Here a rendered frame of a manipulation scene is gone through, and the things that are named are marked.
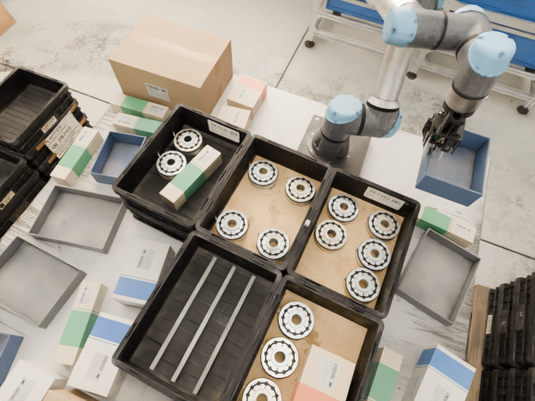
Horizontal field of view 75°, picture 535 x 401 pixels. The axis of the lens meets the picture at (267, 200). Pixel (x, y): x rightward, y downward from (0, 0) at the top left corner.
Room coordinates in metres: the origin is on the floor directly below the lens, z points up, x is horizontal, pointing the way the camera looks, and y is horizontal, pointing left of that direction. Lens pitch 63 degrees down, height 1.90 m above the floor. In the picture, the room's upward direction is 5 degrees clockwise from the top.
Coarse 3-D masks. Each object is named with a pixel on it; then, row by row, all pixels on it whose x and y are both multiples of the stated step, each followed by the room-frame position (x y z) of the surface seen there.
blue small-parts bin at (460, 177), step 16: (432, 144) 0.62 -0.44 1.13; (464, 144) 0.67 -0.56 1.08; (480, 144) 0.66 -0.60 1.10; (432, 160) 0.61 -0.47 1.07; (448, 160) 0.61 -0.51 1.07; (464, 160) 0.62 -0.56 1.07; (480, 160) 0.60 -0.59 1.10; (432, 176) 0.55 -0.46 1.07; (448, 176) 0.56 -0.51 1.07; (464, 176) 0.56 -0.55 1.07; (480, 176) 0.54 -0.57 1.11; (432, 192) 0.50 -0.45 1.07; (448, 192) 0.49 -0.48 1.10; (464, 192) 0.48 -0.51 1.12; (480, 192) 0.48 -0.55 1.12
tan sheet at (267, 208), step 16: (256, 160) 0.71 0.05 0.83; (288, 176) 0.66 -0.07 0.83; (304, 176) 0.66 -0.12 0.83; (240, 192) 0.57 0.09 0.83; (256, 192) 0.58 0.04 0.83; (272, 192) 0.59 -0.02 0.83; (240, 208) 0.51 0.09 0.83; (256, 208) 0.52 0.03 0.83; (272, 208) 0.52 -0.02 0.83; (288, 208) 0.53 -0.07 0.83; (304, 208) 0.53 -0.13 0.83; (256, 224) 0.46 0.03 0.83; (272, 224) 0.46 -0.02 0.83; (288, 224) 0.47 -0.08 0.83; (240, 240) 0.40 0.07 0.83; (256, 240) 0.40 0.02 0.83
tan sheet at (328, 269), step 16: (336, 192) 0.61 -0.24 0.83; (368, 208) 0.55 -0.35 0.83; (352, 224) 0.49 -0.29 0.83; (400, 224) 0.51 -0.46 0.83; (352, 240) 0.43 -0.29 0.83; (304, 256) 0.36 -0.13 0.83; (320, 256) 0.37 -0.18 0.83; (336, 256) 0.37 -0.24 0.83; (352, 256) 0.38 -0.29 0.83; (304, 272) 0.31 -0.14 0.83; (320, 272) 0.32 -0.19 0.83; (336, 272) 0.32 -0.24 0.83; (384, 272) 0.33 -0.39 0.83; (336, 288) 0.27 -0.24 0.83; (368, 304) 0.23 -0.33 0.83
